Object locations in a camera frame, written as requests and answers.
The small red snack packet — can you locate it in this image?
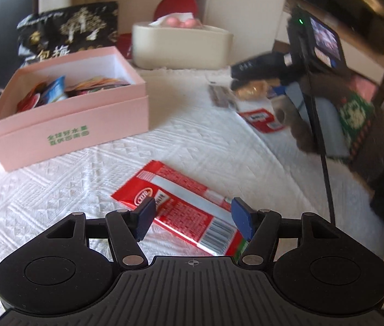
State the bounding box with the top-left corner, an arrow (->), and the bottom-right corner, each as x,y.
238,108 -> 285,134

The round red jelly cup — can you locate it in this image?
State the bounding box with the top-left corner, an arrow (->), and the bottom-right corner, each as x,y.
17,91 -> 41,113

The sesame bar clear packet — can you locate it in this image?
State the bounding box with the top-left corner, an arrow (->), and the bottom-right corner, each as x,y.
208,83 -> 238,111

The cream tissue box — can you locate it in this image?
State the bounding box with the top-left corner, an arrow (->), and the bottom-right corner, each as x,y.
132,22 -> 233,70

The white textured tablecloth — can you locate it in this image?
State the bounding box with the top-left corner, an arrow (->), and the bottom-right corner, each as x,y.
0,65 -> 384,323

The blue seaweed snack packet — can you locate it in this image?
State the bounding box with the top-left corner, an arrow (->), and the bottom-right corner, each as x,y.
39,76 -> 68,105

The long red snack packet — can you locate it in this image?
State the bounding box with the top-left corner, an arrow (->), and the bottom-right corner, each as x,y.
112,161 -> 247,259

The red quail egg pouch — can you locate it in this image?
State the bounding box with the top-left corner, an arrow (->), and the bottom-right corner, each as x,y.
65,77 -> 130,92

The bun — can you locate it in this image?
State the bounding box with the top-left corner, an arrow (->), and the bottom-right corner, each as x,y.
234,80 -> 272,101

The red round lid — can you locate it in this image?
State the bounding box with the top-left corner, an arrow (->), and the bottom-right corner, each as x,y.
153,0 -> 199,21

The gloved right hand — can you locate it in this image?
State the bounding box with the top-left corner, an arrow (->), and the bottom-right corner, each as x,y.
300,74 -> 384,190

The pink cardboard box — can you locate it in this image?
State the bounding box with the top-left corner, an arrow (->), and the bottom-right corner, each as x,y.
0,46 -> 149,171

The black plum snack bag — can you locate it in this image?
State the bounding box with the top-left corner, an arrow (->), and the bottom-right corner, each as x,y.
17,2 -> 118,65

